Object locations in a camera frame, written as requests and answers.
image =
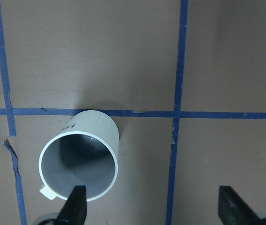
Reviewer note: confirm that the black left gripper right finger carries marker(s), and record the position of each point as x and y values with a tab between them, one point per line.
233	210

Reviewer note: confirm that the white ribbed mug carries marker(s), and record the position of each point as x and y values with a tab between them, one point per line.
83	153

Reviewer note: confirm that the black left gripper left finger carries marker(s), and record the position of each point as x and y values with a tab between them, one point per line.
74	211

